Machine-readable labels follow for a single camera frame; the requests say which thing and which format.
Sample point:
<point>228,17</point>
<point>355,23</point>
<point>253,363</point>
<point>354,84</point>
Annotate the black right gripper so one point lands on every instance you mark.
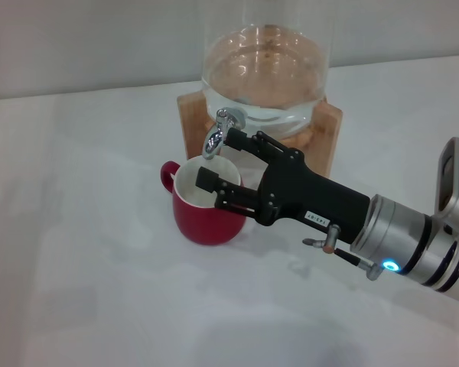
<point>310,199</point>

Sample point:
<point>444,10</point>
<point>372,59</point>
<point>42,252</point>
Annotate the chrome faucet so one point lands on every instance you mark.
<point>214,143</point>

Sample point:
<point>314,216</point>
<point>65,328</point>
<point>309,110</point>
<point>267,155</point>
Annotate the red ceramic cup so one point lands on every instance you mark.
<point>206,225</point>

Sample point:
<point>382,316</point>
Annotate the wooden dispenser stand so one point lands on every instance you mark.
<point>193,122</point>

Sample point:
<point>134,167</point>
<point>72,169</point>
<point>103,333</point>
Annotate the glass water dispenser jar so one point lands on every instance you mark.
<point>264,69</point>

